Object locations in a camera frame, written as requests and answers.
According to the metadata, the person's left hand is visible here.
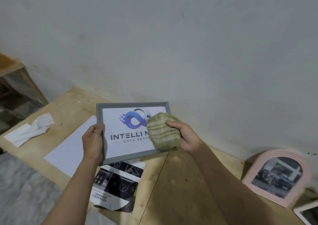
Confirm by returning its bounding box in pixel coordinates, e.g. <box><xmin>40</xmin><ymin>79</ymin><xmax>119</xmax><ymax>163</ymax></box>
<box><xmin>82</xmin><ymin>123</ymin><xmax>105</xmax><ymax>164</ymax></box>

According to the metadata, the person's right hand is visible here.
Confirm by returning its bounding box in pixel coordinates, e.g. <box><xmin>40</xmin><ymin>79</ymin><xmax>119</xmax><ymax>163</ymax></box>
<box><xmin>165</xmin><ymin>120</ymin><xmax>206</xmax><ymax>154</ymax></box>

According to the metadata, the green striped cloth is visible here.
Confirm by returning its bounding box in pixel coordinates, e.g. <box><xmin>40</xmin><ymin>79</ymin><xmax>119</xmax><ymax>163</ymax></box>
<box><xmin>147</xmin><ymin>112</ymin><xmax>181</xmax><ymax>151</ymax></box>

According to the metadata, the grey picture frame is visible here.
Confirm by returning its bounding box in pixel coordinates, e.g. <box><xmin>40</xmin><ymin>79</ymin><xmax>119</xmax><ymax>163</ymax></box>
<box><xmin>96</xmin><ymin>102</ymin><xmax>171</xmax><ymax>166</ymax></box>

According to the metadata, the person's left forearm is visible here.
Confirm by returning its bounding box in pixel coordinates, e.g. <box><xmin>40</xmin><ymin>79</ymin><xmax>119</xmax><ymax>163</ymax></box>
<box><xmin>41</xmin><ymin>155</ymin><xmax>103</xmax><ymax>225</ymax></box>

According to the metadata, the person's right forearm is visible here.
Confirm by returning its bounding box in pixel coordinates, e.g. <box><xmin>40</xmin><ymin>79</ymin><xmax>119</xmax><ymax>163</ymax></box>
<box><xmin>190</xmin><ymin>142</ymin><xmax>286</xmax><ymax>225</ymax></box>

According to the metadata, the white paper sheet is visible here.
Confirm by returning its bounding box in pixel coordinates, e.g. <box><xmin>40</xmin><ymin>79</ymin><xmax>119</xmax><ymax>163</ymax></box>
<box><xmin>44</xmin><ymin>115</ymin><xmax>98</xmax><ymax>178</ymax></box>

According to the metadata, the printed car brochure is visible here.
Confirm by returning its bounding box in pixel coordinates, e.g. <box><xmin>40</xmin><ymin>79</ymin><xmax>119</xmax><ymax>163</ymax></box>
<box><xmin>90</xmin><ymin>158</ymin><xmax>146</xmax><ymax>213</ymax></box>

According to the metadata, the crumpled white tissue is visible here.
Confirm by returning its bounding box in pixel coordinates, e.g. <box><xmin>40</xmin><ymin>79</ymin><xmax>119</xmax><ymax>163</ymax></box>
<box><xmin>4</xmin><ymin>113</ymin><xmax>55</xmax><ymax>147</ymax></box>

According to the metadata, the wooden shelf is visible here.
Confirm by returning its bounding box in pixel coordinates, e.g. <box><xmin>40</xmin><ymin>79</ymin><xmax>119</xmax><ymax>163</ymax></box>
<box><xmin>0</xmin><ymin>52</ymin><xmax>48</xmax><ymax>109</ymax></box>

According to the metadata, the pink arched picture frame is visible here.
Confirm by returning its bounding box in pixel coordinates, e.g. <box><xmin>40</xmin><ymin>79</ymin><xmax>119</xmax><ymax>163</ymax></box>
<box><xmin>241</xmin><ymin>149</ymin><xmax>312</xmax><ymax>209</ymax></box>

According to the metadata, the white photo frame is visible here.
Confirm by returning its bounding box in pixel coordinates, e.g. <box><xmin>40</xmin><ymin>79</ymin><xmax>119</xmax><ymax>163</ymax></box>
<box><xmin>293</xmin><ymin>200</ymin><xmax>318</xmax><ymax>225</ymax></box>

